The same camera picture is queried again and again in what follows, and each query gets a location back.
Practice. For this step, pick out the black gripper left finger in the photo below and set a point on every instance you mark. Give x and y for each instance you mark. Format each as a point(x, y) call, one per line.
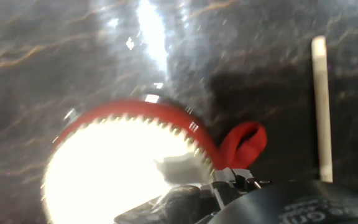
point(182, 205)

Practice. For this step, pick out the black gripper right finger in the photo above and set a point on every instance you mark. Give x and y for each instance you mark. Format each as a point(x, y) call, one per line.
point(247, 180)

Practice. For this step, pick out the pale wooden drumstick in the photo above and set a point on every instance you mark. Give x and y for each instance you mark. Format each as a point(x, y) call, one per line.
point(322, 109)

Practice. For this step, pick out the red drum with white head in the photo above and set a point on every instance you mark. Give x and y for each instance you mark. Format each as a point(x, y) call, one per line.
point(110, 174)

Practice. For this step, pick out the dark marble pattern mat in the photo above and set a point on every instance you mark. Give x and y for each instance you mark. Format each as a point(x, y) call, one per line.
point(42, 62)

